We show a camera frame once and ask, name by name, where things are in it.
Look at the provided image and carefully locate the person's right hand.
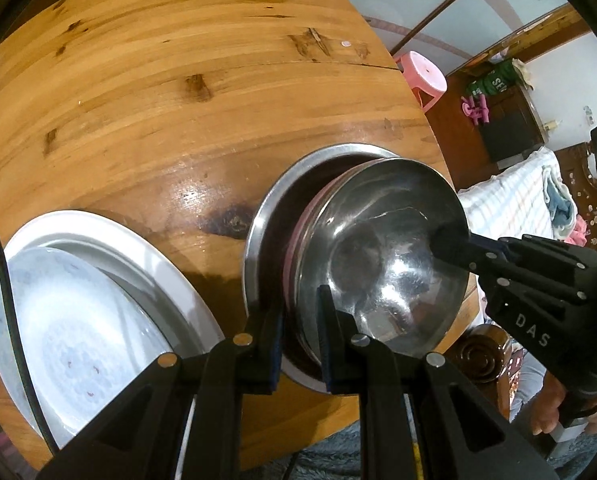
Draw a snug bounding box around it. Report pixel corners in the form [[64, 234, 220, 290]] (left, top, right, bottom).
[[531, 372, 566, 437]]

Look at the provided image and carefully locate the striped white blanket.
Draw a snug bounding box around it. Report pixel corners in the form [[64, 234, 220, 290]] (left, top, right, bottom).
[[457, 147, 565, 247]]

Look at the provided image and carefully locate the carved wooden chair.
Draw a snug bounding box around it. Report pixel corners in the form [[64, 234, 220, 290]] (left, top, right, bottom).
[[449, 322, 518, 422]]

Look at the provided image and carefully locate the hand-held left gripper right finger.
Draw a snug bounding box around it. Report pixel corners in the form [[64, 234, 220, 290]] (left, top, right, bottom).
[[315, 284, 559, 480]]

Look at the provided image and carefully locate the large stainless steel bowl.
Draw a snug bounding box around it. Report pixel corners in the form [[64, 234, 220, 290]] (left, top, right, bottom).
[[243, 143, 471, 395]]

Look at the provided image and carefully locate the green bag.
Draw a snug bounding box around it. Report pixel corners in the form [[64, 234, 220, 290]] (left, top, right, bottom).
[[465, 59, 522, 99]]

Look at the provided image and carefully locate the pink plastic stool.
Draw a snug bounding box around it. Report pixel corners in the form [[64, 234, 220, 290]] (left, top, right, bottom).
[[395, 50, 447, 114]]

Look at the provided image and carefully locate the blue cloth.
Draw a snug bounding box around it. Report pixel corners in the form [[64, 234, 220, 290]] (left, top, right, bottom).
[[542, 164, 577, 239]]

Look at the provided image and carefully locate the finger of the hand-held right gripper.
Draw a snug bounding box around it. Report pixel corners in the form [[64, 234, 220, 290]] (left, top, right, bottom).
[[472, 233, 597, 274], [429, 224, 588, 307]]

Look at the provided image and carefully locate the white marbled plate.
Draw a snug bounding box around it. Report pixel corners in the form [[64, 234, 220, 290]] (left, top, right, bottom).
[[0, 246, 175, 437]]

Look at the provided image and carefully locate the dark wooden cabinet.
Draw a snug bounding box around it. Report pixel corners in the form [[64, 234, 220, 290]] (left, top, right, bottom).
[[471, 82, 550, 164]]

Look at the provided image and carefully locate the plain white plate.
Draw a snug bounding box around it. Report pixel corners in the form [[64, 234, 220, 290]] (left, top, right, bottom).
[[1, 209, 225, 447]]

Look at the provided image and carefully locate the pink plastic toy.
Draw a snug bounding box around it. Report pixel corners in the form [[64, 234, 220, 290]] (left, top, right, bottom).
[[459, 94, 492, 127]]

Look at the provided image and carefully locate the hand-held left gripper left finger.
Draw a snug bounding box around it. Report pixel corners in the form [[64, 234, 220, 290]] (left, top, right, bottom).
[[36, 302, 286, 480]]

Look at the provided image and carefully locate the black cable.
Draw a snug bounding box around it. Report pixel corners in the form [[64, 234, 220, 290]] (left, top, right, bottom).
[[0, 204, 60, 453]]

